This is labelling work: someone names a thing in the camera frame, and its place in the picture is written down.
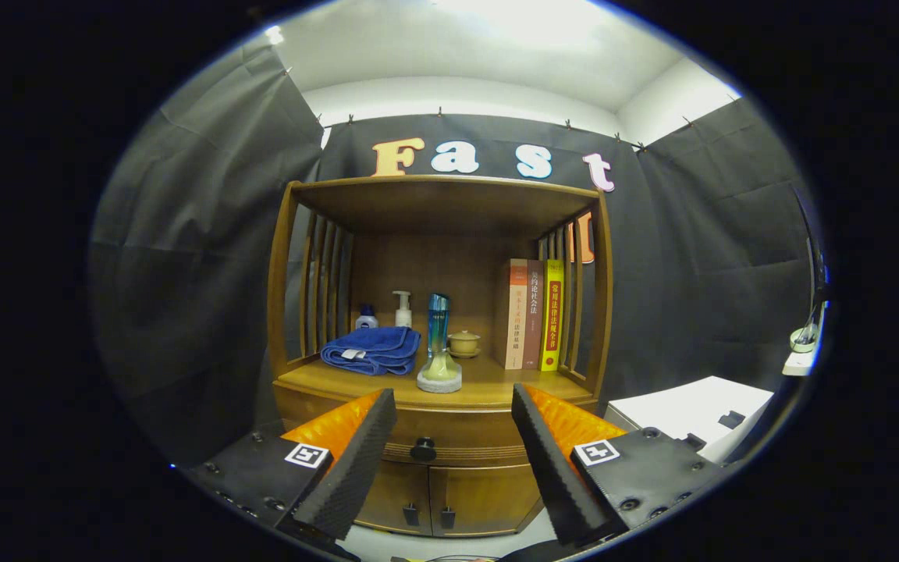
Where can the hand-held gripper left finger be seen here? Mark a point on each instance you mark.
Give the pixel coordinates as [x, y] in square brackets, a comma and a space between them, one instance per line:
[352, 468]

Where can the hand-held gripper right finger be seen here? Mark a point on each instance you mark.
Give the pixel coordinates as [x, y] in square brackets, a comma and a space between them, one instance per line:
[555, 468]

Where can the wooden drawer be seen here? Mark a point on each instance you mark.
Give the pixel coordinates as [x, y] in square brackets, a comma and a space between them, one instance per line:
[473, 437]

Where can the wooden cabinet door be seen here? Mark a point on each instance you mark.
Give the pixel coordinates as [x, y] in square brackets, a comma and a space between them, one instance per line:
[488, 496]
[399, 492]

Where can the wooden countertop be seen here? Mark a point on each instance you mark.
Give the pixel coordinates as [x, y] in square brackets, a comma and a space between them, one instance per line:
[496, 382]

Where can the white side cabinet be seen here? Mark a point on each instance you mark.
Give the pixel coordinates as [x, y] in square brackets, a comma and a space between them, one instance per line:
[684, 410]

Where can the wooden cabinet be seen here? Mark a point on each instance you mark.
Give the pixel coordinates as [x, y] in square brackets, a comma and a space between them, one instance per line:
[442, 207]

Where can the folded blue towel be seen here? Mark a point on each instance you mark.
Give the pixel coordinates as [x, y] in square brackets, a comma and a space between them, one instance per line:
[375, 350]

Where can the yellow book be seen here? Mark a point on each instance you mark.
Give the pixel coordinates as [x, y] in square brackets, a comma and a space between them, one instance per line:
[552, 320]

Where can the small blue-capped white bottle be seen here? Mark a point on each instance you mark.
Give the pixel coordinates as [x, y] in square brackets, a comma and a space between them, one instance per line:
[366, 320]

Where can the brown book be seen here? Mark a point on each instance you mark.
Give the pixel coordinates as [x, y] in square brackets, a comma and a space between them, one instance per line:
[533, 320]

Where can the orange and white book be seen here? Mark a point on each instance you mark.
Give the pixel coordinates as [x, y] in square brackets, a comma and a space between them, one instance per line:
[516, 320]

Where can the yellow lidded teacup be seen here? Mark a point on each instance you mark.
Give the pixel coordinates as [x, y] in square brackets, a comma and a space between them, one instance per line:
[464, 343]

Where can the white pump bottle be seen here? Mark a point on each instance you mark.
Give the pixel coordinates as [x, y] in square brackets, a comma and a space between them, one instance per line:
[403, 316]

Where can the tall blue glass bottle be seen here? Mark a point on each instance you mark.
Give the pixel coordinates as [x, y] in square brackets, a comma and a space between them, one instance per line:
[438, 324]

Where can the white plastic device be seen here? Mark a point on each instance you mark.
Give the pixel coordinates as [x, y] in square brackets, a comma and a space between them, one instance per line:
[801, 361]

